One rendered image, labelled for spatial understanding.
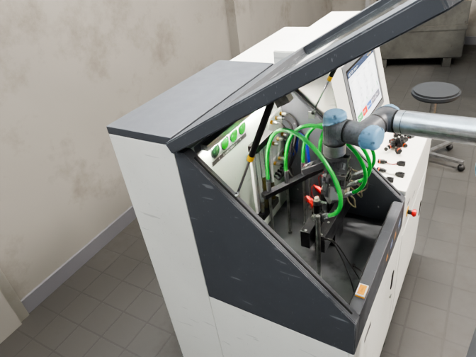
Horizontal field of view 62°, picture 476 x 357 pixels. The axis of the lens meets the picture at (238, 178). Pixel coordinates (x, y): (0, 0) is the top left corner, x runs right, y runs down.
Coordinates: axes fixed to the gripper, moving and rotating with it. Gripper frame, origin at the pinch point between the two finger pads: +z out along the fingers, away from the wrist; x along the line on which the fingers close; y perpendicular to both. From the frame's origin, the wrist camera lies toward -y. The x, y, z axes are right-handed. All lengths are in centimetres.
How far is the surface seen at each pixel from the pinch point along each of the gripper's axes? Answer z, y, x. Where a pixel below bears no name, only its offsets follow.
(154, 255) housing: 20, -61, -35
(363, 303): 17.2, 21.2, -26.4
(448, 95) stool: 44, 18, 217
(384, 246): 17.1, 20.8, 1.7
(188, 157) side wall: -32, -31, -35
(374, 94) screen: -8, -6, 81
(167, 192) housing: -16, -44, -35
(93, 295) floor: 112, -160, -18
